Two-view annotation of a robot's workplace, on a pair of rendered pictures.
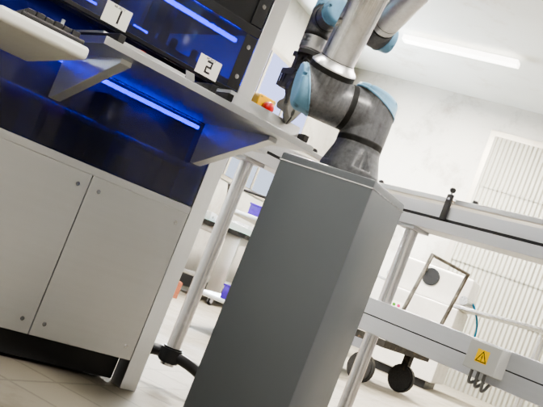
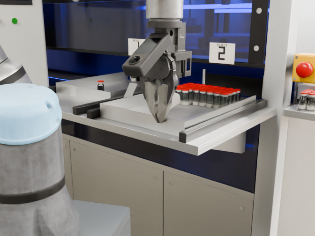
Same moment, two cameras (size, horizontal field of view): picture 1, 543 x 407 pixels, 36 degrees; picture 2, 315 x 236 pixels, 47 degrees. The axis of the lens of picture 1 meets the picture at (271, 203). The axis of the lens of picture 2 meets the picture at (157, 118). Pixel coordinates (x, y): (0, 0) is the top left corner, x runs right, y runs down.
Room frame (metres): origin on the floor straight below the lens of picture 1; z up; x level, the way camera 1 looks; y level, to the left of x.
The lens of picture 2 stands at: (2.13, -0.68, 1.12)
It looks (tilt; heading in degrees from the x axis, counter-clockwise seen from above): 16 degrees down; 77
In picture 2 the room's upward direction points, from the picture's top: straight up
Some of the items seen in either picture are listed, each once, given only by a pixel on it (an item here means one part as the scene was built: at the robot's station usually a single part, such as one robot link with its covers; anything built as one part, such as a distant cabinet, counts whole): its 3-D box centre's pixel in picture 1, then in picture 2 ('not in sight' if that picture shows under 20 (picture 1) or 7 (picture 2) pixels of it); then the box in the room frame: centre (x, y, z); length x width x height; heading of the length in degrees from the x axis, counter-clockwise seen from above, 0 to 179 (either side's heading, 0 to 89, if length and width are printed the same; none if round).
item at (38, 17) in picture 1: (29, 29); not in sight; (1.86, 0.65, 0.82); 0.40 x 0.14 x 0.02; 32
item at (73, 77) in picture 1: (87, 81); not in sight; (2.16, 0.56, 0.79); 0.34 x 0.03 x 0.13; 38
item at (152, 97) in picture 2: (284, 105); (159, 99); (2.30, 0.07, 0.95); 0.06 x 0.03 x 0.09; 38
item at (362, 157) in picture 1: (353, 159); (28, 206); (2.05, -0.15, 0.84); 0.15 x 0.15 x 0.10
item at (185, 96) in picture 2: not in sight; (185, 97); (2.43, 0.27, 0.90); 0.02 x 0.02 x 0.05
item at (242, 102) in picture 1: (230, 110); (181, 105); (2.40, 0.21, 0.90); 0.34 x 0.26 x 0.04; 38
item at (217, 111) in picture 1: (172, 93); (144, 103); (2.33, 0.37, 0.87); 0.70 x 0.48 x 0.02; 128
